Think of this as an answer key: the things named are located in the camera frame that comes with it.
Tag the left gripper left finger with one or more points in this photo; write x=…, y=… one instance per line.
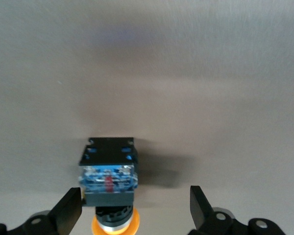
x=63, y=213

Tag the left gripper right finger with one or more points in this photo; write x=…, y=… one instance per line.
x=203, y=213

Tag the yellow push button switch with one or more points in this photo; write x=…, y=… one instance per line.
x=107, y=171

